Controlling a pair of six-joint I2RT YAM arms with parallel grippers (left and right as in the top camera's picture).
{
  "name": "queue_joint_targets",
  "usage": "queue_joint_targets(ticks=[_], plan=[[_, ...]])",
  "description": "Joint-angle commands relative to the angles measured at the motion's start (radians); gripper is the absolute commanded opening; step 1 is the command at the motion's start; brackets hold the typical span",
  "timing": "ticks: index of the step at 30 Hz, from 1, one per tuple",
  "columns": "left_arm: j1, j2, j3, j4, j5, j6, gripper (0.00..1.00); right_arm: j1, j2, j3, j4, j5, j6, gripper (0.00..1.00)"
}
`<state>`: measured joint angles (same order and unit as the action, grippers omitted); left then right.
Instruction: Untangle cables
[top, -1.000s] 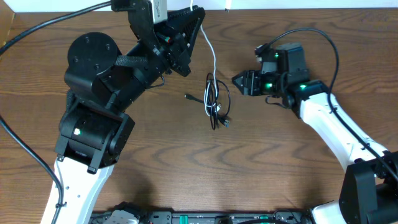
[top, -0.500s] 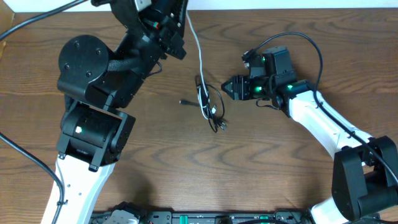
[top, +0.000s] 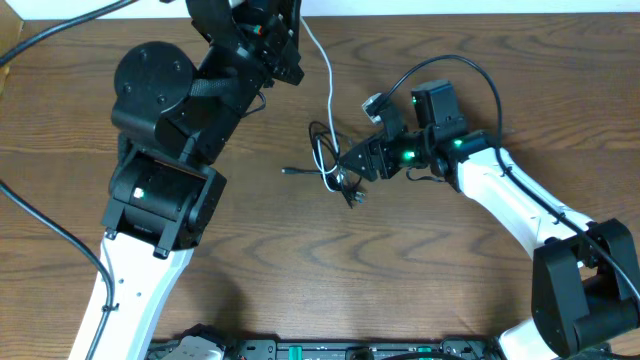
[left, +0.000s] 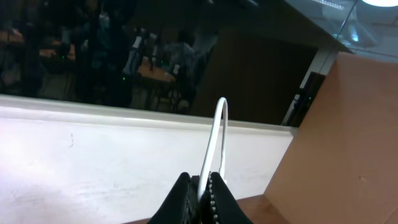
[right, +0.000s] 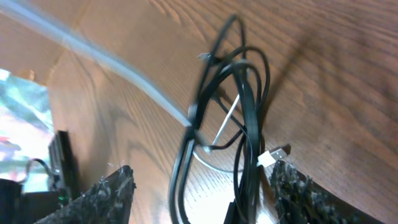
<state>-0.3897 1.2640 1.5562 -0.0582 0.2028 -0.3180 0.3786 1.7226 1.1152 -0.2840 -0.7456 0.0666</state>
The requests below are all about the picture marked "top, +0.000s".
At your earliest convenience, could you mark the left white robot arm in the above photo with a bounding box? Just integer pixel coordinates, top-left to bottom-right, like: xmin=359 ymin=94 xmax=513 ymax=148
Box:
xmin=71 ymin=0 xmax=303 ymax=359

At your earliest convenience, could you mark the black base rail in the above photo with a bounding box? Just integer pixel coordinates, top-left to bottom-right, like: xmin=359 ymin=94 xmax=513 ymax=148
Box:
xmin=145 ymin=324 xmax=505 ymax=360

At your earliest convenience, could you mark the black usb cable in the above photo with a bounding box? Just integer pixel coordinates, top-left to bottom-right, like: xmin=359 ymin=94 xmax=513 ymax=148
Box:
xmin=280 ymin=120 xmax=369 ymax=210

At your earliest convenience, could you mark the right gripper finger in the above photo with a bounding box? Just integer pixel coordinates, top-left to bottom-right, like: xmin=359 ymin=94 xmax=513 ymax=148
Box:
xmin=339 ymin=137 xmax=375 ymax=166
xmin=344 ymin=158 xmax=380 ymax=182

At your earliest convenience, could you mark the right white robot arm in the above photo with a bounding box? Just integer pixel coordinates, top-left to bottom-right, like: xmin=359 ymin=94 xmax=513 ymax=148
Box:
xmin=339 ymin=80 xmax=639 ymax=359

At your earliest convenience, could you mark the white usb cable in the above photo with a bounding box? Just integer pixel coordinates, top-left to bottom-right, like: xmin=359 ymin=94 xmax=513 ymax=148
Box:
xmin=299 ymin=14 xmax=349 ymax=194

